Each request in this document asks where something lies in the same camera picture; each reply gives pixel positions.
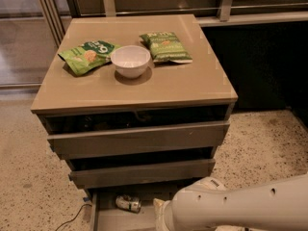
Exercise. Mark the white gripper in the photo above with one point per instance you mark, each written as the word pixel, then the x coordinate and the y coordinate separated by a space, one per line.
pixel 166 216

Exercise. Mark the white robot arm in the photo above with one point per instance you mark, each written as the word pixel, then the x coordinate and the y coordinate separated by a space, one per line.
pixel 205 205

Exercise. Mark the grey middle drawer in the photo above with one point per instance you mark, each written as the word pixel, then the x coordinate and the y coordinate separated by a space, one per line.
pixel 141 174

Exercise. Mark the grey drawer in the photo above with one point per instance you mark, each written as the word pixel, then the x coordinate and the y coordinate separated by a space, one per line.
pixel 139 140
pixel 106 216
pixel 141 174

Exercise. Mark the grey bottom drawer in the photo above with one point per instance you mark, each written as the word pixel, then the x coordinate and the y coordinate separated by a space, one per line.
pixel 106 216

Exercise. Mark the grey top drawer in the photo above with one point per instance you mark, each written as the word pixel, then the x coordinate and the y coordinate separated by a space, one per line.
pixel 139 140

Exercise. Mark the grey drawer cabinet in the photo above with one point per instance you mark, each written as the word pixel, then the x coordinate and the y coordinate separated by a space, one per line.
pixel 167 94

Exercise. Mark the white bowl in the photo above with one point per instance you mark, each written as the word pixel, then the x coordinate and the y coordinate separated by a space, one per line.
pixel 131 61

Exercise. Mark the green chip bag right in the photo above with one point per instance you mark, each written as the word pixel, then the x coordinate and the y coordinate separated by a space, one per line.
pixel 166 47

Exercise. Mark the green chip bag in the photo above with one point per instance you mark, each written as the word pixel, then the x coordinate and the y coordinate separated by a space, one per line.
pixel 88 56
pixel 166 47

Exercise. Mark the green chip bag left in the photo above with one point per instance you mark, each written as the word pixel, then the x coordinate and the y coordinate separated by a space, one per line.
pixel 88 56

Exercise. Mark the metal railing frame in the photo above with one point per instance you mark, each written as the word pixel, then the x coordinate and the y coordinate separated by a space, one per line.
pixel 209 13

